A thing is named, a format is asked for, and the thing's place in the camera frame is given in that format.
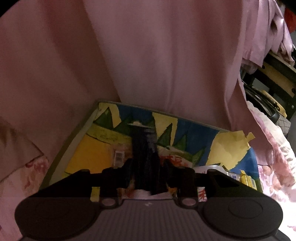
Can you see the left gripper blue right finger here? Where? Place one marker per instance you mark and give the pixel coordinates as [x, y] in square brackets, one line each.
[183, 180]

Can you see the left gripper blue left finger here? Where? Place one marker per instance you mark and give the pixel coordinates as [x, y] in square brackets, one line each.
[114, 179]

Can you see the orange chips clear bag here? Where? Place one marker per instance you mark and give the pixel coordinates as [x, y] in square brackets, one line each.
[177, 157]

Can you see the dark blue packet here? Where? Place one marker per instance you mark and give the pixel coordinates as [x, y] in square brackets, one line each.
[147, 168]

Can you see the yellow wafer bar pack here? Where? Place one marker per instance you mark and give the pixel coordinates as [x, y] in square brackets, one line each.
[243, 178]

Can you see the white green snack bag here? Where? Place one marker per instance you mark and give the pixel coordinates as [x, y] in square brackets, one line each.
[203, 170]

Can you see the clear packet with barcode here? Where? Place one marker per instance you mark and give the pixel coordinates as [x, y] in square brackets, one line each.
[121, 152]

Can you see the cardboard tray with colourful lining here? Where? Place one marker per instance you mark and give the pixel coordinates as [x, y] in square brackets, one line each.
[113, 132]

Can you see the floral pink bedsheet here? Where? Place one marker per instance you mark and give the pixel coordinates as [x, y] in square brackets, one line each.
[23, 171]

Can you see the pink draped curtain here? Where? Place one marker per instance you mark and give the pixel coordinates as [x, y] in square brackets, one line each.
[180, 57]

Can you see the dark wooden desk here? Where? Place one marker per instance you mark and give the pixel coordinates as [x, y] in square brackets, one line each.
[279, 77]

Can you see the knotted lilac window curtain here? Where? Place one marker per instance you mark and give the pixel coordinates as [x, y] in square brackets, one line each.
[266, 31]

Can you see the red hanging decoration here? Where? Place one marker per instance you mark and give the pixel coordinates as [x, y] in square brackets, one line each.
[289, 17]

